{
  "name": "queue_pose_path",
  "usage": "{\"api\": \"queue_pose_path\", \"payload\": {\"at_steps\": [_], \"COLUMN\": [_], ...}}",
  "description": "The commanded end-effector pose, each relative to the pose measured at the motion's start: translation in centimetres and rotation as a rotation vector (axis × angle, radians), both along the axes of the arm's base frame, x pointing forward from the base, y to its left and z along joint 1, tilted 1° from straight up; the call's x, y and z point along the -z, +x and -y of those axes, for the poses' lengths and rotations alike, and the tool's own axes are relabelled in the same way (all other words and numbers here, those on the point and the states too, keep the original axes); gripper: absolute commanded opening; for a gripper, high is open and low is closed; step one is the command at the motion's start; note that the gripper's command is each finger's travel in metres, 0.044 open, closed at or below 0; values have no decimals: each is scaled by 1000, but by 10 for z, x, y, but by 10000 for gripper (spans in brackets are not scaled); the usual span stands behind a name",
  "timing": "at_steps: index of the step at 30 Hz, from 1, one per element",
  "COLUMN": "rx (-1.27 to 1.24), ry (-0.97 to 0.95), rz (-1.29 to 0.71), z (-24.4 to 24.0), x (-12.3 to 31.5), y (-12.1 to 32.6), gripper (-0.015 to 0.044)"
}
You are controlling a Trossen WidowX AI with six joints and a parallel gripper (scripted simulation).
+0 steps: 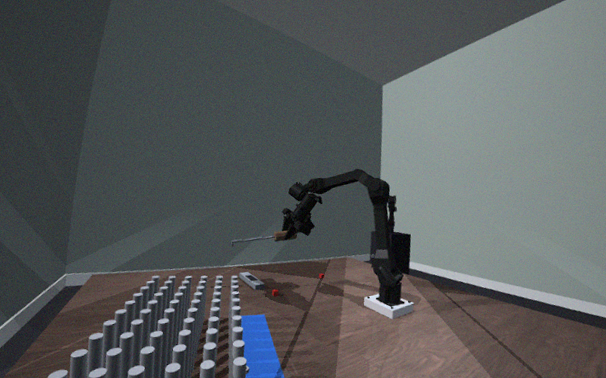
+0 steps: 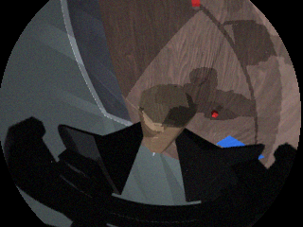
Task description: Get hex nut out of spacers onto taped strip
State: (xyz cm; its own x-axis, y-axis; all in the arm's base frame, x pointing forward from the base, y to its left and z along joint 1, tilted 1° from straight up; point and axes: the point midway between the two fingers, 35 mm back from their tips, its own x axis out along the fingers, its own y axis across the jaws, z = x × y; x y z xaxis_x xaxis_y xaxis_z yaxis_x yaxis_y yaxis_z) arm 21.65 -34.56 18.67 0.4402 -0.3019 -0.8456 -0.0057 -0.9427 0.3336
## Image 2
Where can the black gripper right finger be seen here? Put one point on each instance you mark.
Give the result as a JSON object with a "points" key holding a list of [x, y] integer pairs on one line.
{"points": [[204, 163]]}

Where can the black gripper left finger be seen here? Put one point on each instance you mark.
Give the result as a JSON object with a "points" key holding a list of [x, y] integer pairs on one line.
{"points": [[115, 152]]}

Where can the blue flat strip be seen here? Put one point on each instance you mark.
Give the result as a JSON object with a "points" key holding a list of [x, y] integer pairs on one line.
{"points": [[229, 142]]}

